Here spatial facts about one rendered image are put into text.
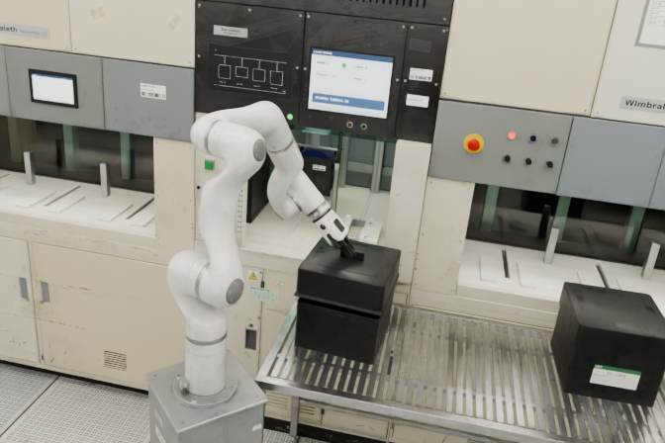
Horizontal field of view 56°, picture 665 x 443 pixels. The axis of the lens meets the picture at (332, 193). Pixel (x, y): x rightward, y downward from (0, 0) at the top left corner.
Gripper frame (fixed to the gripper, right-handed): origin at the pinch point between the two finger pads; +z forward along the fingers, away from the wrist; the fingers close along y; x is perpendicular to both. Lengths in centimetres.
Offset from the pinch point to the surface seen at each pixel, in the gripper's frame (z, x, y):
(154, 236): -45, 78, 22
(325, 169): -22, 24, 78
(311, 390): 22.5, 22.7, -32.7
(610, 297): 65, -55, 19
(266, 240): -16, 46, 36
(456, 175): 4.4, -35.9, 30.7
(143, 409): 13, 140, 16
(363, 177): -5, 27, 117
